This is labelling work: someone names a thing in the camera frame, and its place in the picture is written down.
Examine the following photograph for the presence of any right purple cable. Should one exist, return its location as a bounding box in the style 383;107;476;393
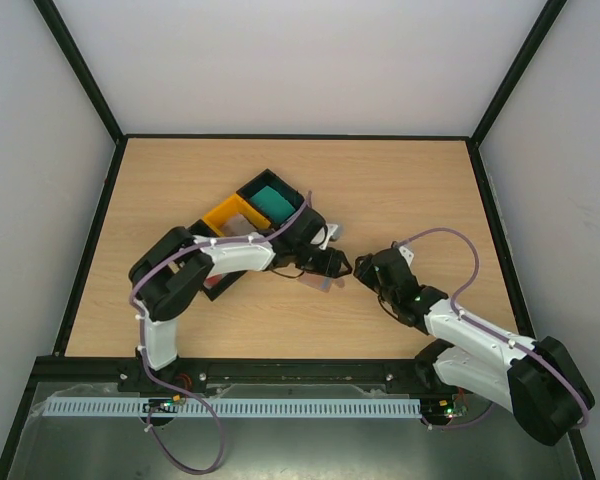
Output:
399;227;594;432

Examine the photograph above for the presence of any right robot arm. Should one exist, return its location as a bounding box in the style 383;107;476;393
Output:
353;247;595;446

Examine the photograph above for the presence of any white pink card stack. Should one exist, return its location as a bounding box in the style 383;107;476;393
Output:
222;214;257;236

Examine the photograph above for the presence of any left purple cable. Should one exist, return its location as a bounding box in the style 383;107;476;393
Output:
130;188;314;475

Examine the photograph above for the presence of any grey slotted cable duct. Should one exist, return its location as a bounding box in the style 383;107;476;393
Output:
42;397;422;419

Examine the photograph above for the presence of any purple cable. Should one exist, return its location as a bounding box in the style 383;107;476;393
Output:
399;227;594;432
130;188;314;475

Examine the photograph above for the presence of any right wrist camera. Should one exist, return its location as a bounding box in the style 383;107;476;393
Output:
394;244;415;265

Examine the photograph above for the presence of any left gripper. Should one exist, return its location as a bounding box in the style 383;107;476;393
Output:
294;243;352;280

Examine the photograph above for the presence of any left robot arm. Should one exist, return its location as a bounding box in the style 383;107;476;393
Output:
129;203;352;371

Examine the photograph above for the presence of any teal card stack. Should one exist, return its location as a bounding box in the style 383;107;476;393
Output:
249;186;296;224

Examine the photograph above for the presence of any black enclosure frame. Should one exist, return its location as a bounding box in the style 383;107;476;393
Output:
0;0;596;480

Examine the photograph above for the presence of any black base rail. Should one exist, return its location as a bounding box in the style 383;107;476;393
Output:
28;355;458;397

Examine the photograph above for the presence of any yellow bin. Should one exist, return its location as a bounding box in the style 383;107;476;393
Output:
202;194;271;236

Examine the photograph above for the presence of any black bin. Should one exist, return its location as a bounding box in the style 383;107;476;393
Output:
236;169;305;230
189;219;244;301

